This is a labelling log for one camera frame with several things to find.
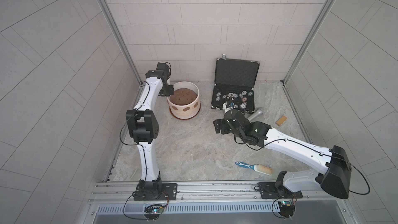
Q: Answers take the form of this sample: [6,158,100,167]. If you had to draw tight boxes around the white ceramic pot with mud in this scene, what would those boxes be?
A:
[166,82,201,120]

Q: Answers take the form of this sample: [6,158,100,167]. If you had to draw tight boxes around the blue handled scrub brush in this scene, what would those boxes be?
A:
[235,161,273,176]

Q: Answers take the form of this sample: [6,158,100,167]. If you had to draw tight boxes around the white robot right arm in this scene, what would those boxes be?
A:
[214,110,352,199]

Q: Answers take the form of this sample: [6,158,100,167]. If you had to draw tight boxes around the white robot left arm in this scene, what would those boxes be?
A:
[126,61,174,182]

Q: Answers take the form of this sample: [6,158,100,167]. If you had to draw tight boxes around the silver microphone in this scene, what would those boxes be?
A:
[246,107,265,122]

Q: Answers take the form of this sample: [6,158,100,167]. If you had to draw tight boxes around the black poker chip case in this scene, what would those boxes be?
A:
[211,58,260,113]

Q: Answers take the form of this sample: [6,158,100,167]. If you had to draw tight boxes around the tan wooden block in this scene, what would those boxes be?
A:
[276,116,288,126]

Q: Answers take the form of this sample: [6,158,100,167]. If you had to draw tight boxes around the right circuit board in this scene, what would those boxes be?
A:
[278,200,295,218]

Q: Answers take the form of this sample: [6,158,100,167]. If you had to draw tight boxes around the circuit board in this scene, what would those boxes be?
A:
[278,200,295,218]
[144,204,166,219]

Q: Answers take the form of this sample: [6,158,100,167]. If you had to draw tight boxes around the left circuit board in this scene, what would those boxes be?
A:
[144,204,166,219]

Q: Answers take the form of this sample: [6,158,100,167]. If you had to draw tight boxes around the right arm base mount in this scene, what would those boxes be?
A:
[254,171,303,199]

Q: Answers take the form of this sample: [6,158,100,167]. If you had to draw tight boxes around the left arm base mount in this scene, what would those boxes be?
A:
[133,177,178,201]

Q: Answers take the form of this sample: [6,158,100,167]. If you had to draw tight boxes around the aluminium front rail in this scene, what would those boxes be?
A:
[88,180,336,204]

